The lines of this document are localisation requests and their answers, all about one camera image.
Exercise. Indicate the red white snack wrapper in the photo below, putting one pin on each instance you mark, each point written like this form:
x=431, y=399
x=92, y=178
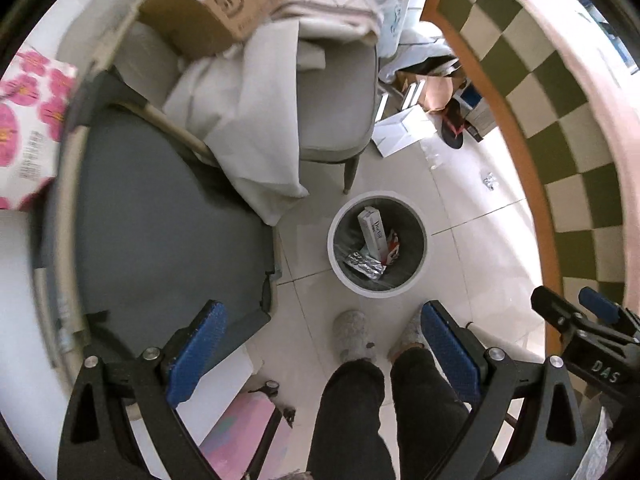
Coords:
x=393, y=246

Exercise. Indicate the pink flower tissue pack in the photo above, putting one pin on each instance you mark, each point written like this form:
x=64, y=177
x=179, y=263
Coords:
x=35, y=93

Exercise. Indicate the pink stool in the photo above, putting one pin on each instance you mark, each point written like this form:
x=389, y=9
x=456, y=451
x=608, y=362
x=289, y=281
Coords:
x=250, y=440

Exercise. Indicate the white blue medicine box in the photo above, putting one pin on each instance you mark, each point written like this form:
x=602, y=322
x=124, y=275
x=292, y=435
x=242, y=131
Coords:
x=373, y=232

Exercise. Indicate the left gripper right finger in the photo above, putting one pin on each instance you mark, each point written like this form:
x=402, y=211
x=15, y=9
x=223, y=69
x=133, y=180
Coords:
x=548, y=440

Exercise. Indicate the grey slipper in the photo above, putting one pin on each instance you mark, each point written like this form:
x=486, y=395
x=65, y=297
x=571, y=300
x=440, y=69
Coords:
x=352, y=340
x=412, y=336

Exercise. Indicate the right grey slipper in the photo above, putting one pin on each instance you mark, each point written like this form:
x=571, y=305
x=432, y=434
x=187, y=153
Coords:
x=412, y=336

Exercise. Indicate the grey padded chair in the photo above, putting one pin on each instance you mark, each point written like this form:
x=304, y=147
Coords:
x=137, y=234

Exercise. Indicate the white round trash bin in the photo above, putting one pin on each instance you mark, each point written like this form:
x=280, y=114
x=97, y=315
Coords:
x=345, y=236

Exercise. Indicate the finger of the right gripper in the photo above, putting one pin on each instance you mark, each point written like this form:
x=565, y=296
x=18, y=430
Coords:
x=608, y=312
x=603, y=357

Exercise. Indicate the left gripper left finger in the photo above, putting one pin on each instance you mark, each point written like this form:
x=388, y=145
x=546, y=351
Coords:
x=97, y=441

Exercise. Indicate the left grey slipper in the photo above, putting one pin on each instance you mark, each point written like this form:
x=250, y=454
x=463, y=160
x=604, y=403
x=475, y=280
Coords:
x=352, y=340

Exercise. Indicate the silver foil wrapper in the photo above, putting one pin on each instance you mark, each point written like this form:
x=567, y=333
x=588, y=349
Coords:
x=365, y=265

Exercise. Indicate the white cloth on chair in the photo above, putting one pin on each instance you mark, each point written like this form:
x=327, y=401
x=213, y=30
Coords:
x=243, y=104

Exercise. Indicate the person's black trouser legs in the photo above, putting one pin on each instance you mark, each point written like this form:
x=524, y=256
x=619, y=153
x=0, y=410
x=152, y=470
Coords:
x=372, y=426

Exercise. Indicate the brown cardboard box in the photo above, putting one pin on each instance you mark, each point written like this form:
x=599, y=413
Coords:
x=203, y=28

